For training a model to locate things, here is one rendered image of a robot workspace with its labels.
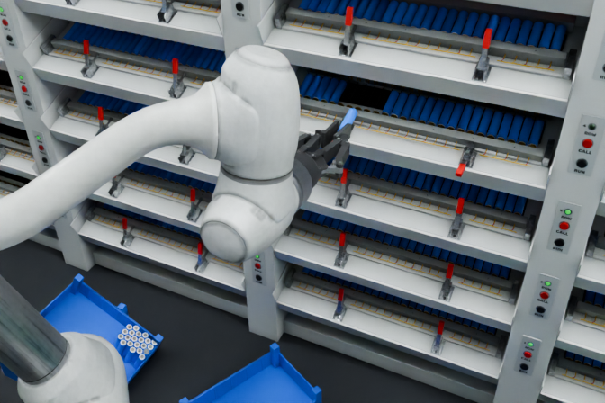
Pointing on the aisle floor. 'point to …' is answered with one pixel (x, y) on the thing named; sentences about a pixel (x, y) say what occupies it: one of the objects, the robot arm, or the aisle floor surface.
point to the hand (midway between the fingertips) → (336, 135)
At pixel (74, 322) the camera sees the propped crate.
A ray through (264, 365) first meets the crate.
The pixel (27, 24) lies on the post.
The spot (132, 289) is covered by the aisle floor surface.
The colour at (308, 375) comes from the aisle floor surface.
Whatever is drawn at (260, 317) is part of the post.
